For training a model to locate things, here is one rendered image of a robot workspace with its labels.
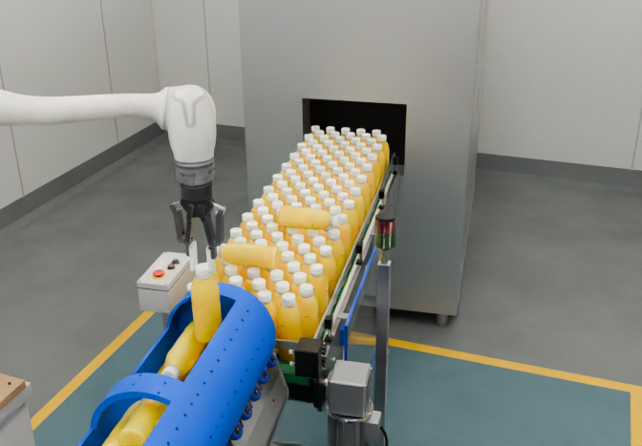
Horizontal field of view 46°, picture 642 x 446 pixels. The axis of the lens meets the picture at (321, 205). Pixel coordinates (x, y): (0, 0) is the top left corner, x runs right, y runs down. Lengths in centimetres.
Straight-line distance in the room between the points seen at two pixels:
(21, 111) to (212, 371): 70
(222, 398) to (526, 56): 450
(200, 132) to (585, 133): 455
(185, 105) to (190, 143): 8
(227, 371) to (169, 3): 518
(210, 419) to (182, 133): 62
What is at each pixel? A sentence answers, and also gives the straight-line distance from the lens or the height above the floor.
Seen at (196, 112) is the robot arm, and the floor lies 174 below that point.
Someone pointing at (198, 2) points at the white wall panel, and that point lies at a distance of 657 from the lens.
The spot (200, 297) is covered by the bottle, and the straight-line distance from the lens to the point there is 188.
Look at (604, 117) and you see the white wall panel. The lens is 593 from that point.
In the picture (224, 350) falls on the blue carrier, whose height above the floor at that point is 120.
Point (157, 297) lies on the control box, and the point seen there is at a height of 105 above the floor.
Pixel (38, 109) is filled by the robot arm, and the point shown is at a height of 175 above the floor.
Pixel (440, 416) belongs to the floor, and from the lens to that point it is 352.
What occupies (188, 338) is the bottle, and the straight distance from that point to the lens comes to 197.
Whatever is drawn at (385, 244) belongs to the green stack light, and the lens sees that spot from 231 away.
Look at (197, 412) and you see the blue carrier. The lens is 166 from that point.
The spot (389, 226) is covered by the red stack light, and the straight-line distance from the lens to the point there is 228.
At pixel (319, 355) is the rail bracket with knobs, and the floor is 98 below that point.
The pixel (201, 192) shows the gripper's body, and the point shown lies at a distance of 175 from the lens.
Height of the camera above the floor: 223
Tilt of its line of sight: 24 degrees down
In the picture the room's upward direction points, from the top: 1 degrees counter-clockwise
